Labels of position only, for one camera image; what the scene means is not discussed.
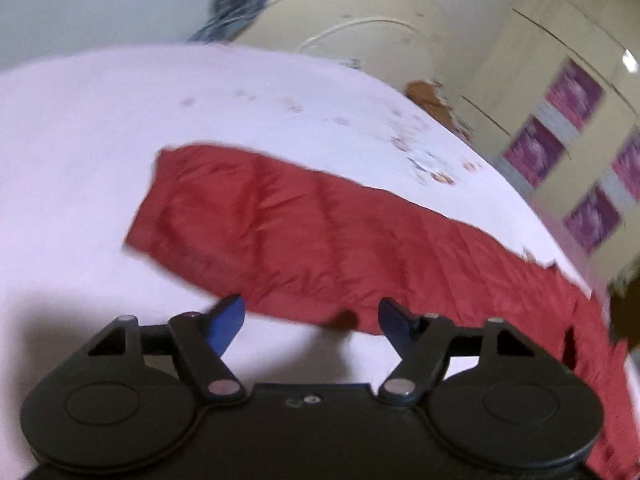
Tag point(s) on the orange patterned cloth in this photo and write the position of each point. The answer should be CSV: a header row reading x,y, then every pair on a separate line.
x,y
431,102

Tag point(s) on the purple wall poster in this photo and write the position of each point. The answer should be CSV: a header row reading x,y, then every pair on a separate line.
x,y
629,166
575,94
535,152
592,220

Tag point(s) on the pink floral bed sheet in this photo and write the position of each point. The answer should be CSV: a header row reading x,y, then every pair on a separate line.
x,y
75,160

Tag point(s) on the red quilted jacket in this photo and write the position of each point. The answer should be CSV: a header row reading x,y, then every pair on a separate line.
x,y
325,240

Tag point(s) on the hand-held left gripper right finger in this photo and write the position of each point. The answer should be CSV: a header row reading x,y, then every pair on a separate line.
x,y
395,321

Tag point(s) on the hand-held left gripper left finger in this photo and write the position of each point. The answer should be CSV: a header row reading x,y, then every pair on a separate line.
x,y
227,321

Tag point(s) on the cream arched headboard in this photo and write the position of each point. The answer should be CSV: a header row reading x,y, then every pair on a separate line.
x,y
350,5

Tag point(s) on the cream wardrobe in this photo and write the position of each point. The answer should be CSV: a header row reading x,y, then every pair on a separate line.
x,y
550,25

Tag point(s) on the grey blue cloth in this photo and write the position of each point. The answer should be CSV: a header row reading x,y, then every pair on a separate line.
x,y
235,0

